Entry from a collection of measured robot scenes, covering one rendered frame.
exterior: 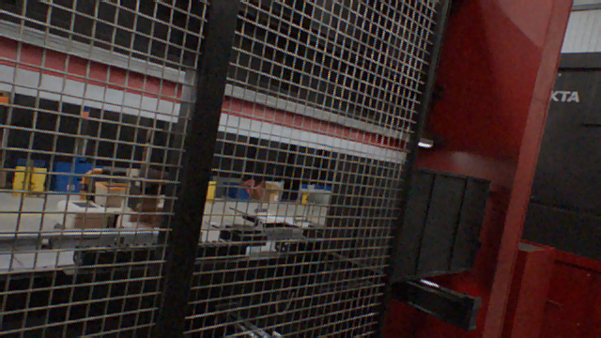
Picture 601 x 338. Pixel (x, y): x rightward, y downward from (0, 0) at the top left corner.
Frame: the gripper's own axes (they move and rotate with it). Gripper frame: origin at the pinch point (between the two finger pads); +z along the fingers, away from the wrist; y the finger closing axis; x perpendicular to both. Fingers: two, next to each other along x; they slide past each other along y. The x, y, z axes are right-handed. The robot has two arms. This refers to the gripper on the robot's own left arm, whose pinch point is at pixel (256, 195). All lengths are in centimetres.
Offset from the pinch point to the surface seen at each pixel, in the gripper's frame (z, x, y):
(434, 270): 51, -55, 41
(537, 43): -38, -115, 84
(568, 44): -269, -62, 690
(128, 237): 22, -14, -71
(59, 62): -19, -40, -97
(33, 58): -19, -40, -103
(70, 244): 23, -13, -87
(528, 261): 54, -64, 128
